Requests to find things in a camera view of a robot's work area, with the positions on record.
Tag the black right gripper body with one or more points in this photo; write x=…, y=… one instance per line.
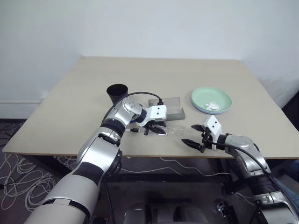
x=205, y=142

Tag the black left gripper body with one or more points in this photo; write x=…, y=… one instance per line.
x=155, y=123

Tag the grey glasses case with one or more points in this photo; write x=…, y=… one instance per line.
x=175, y=113

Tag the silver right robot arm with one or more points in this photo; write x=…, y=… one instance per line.
x=247, y=149

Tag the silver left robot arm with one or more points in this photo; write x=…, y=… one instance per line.
x=93, y=158

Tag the black plastic cup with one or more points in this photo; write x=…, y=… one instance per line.
x=116, y=92

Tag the light blue plate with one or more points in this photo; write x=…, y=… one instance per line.
x=198, y=109

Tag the crumpled white paper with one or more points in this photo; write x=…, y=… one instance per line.
x=212, y=106

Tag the green plate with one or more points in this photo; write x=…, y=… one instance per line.
x=210, y=96

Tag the beige wooden table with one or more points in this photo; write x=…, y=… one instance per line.
x=163, y=74

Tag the dark rounded robot lower body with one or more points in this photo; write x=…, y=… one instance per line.
x=163, y=213

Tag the person's blue jeans leg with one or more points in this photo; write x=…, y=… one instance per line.
x=293, y=192

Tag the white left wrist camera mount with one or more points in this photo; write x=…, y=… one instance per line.
x=158, y=112

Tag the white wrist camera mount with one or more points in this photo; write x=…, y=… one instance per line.
x=158, y=112
x=213, y=127

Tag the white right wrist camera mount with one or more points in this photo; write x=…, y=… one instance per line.
x=213, y=127

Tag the black table frame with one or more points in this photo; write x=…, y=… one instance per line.
x=168, y=177

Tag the silver metal bracket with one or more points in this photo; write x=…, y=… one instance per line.
x=222, y=207

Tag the white wall trunking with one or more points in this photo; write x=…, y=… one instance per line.
x=21, y=102

